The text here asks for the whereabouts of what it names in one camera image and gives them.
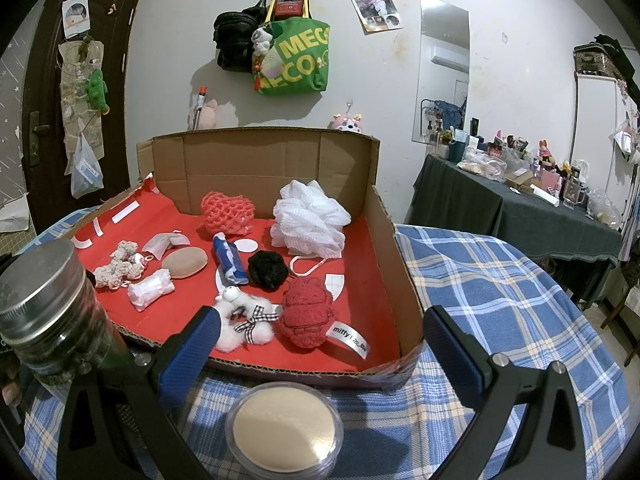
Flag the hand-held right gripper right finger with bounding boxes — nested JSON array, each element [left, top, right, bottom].
[[422, 305, 586, 480]]

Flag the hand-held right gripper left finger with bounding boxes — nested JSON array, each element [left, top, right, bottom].
[[59, 306, 221, 480]]

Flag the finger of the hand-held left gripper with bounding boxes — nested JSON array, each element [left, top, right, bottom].
[[100, 330, 137, 378]]

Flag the white fluffy plush toy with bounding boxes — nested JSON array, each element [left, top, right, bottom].
[[215, 285, 280, 353]]

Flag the white cotton roll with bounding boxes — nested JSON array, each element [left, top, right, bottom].
[[127, 269, 176, 311]]

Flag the beige curly plush toy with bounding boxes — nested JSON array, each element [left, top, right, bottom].
[[93, 240, 146, 289]]

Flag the large glass jar metal lid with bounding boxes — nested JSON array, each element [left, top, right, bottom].
[[0, 237, 118, 386]]

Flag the beige makeup sponge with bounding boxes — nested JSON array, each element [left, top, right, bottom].
[[161, 246, 208, 279]]

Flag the clear plastic wrapper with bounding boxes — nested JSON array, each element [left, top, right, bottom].
[[141, 230, 191, 261]]

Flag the black scrunchie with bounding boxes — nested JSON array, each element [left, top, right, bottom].
[[248, 251, 290, 289]]

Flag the small clear plastic jar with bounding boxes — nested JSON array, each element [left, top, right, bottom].
[[225, 382, 345, 478]]

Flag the red knitted plush toy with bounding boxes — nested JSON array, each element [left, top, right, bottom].
[[276, 277, 371, 361]]

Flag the red foam net sleeve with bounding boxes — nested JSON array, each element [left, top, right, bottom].
[[201, 192, 255, 237]]

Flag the white mesh bath pouf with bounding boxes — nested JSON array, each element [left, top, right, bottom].
[[270, 180, 352, 278]]

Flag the cardboard box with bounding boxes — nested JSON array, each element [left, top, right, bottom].
[[70, 127, 426, 392]]

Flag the person's left hand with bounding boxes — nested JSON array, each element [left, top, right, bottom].
[[0, 379, 23, 407]]

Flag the red paper liner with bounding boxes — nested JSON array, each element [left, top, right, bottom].
[[72, 172, 403, 373]]

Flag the blue plaid blanket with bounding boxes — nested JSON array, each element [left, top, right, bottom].
[[20, 205, 633, 480]]

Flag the table with dark cloth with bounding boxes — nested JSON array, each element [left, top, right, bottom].
[[404, 152, 623, 306]]

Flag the clear plastic bag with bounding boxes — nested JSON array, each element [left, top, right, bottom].
[[70, 132, 104, 198]]

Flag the clutter of cosmetics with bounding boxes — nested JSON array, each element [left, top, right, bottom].
[[422, 117, 621, 226]]

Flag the hanging clothes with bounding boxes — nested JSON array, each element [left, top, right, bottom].
[[617, 150, 640, 261]]

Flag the pink and white plush toy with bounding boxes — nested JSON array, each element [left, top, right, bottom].
[[327, 112, 365, 134]]

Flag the dark wooden door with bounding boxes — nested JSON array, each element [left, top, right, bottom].
[[20, 0, 151, 233]]

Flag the green plush toy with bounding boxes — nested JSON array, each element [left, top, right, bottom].
[[85, 69, 111, 113]]

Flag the white cabinet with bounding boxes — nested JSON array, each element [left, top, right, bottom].
[[570, 71, 640, 226]]

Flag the hanging door organiser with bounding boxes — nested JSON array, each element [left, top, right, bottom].
[[57, 35, 106, 171]]

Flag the green tote bag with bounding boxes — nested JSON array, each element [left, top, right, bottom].
[[252, 16, 331, 97]]

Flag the black bag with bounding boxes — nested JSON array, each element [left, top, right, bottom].
[[213, 0, 268, 75]]

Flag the patterned suitcase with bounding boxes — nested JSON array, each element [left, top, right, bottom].
[[572, 42, 626, 78]]

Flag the white picture on door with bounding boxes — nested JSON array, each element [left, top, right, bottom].
[[62, 0, 91, 38]]

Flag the black clothes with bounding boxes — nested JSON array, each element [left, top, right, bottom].
[[594, 34, 627, 57]]

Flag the white panda keychain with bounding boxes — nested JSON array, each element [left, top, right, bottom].
[[251, 27, 273, 56]]

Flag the wall mirror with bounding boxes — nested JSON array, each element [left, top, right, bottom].
[[412, 0, 472, 148]]

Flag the wall photo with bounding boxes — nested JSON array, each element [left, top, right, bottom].
[[348, 0, 403, 35]]

